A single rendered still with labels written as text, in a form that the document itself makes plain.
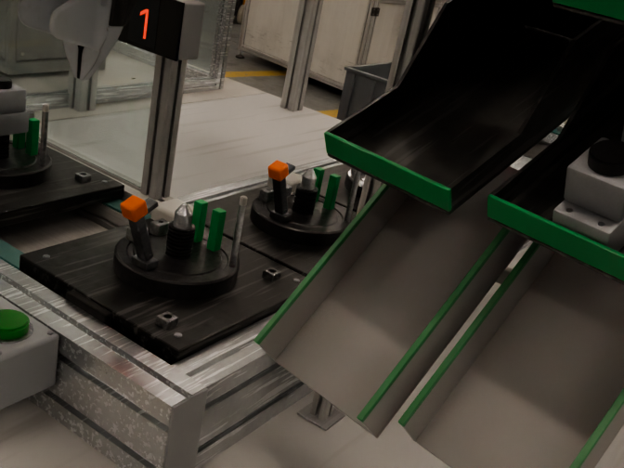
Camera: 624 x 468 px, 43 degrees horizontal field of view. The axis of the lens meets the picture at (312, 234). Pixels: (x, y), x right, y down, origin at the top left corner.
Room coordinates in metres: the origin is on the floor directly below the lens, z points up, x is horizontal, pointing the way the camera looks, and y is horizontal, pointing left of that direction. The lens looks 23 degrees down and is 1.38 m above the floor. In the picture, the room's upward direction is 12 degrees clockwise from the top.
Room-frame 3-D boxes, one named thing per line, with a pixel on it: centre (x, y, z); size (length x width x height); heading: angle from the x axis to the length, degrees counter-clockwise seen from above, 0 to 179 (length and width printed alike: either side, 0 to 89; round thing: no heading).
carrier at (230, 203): (1.01, 0.02, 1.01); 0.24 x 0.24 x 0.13; 60
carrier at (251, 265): (0.80, 0.14, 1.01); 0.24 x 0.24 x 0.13; 60
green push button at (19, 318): (0.63, 0.26, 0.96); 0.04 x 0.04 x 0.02
